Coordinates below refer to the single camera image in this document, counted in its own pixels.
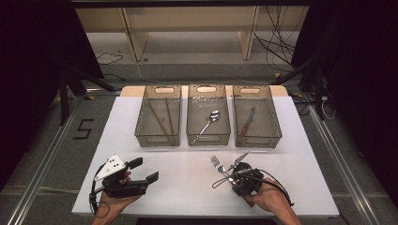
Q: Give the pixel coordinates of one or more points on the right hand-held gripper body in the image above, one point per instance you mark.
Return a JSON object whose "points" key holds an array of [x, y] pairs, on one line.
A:
{"points": [[247, 181]]}

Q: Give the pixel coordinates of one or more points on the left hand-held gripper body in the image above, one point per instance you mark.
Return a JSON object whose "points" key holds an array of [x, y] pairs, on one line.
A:
{"points": [[122, 187]]}

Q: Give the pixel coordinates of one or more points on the smoky clear plastic bin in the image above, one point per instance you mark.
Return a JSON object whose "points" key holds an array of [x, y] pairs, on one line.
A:
{"points": [[216, 134], [263, 125], [156, 137]]}

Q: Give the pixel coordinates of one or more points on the brown wooden chopstick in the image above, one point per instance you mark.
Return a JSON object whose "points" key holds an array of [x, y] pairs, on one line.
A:
{"points": [[159, 120], [169, 117]]}

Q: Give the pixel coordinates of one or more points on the metal spoon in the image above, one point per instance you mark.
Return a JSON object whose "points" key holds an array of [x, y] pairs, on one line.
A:
{"points": [[214, 115]]}

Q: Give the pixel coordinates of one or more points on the person's left hand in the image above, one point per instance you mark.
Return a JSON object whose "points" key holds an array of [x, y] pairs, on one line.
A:
{"points": [[109, 206]]}

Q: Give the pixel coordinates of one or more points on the person's right hand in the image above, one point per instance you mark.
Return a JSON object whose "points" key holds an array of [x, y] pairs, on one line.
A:
{"points": [[269, 198]]}

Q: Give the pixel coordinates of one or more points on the white table sheet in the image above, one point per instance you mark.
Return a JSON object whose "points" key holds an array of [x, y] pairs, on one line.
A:
{"points": [[187, 187]]}

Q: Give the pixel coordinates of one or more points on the black metal stand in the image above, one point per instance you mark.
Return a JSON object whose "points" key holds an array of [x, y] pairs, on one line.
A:
{"points": [[318, 93], [64, 100]]}

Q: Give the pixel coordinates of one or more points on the black curtain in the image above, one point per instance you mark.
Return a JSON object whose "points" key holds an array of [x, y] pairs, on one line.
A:
{"points": [[359, 62], [31, 62]]}

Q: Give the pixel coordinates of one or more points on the beige wooden furniture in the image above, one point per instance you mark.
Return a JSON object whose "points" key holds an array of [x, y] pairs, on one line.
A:
{"points": [[187, 18]]}

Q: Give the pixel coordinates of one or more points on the aluminium floor rail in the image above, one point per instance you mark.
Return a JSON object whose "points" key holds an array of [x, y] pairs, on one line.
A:
{"points": [[40, 178], [344, 168]]}

